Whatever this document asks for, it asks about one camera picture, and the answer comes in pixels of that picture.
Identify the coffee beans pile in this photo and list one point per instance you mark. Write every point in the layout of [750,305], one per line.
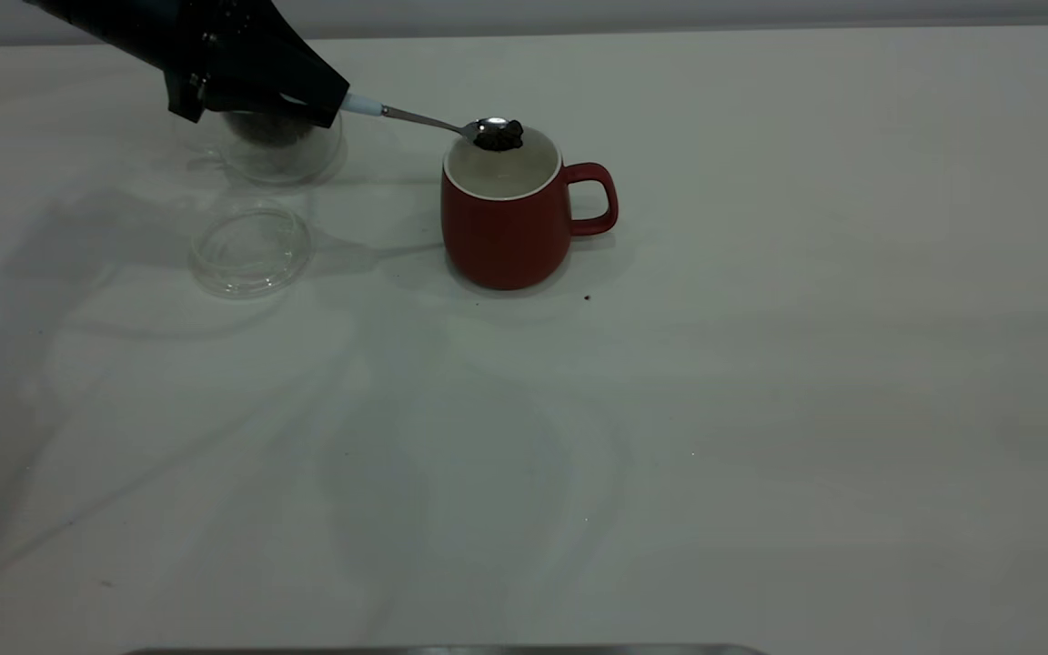
[269,132]

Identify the red ceramic mug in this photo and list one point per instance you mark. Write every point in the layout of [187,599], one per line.
[506,241]

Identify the small coffee bean heap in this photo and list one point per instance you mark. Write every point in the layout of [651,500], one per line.
[498,136]

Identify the clear round glass lid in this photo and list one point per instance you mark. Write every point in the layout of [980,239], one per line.
[251,255]

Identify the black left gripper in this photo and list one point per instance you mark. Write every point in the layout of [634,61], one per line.
[187,45]

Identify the clear double-walled glass cup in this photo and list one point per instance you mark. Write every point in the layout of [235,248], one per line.
[306,155]

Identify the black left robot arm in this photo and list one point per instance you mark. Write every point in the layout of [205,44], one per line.
[78,14]

